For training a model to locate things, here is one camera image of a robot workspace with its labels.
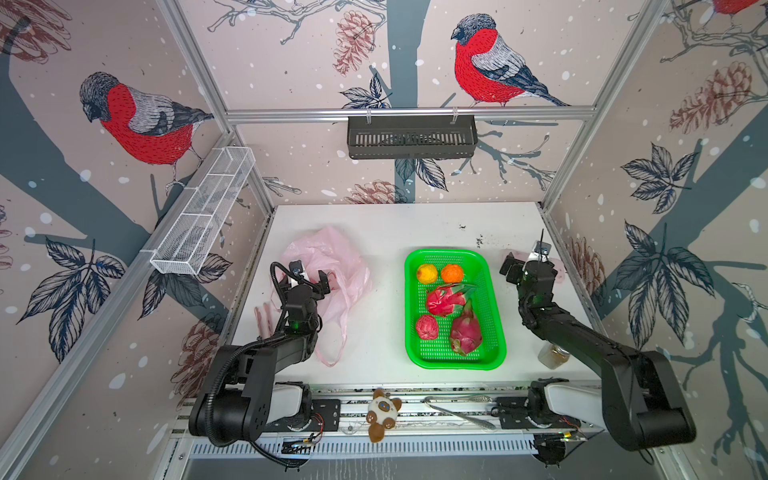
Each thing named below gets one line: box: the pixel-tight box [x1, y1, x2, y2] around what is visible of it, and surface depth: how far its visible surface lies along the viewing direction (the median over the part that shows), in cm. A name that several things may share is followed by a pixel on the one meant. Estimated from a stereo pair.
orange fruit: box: [441, 264, 463, 284], surface depth 95 cm
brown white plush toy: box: [366, 388, 402, 443], surface depth 73 cm
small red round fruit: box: [416, 315, 439, 341], surface depth 85 cm
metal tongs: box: [423, 396, 496, 430], surface depth 78 cm
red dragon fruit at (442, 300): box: [426, 283, 478, 317], surface depth 87 cm
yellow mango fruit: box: [417, 264, 438, 285], surface depth 96 cm
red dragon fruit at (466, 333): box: [450, 299, 482, 356], surface depth 81 cm
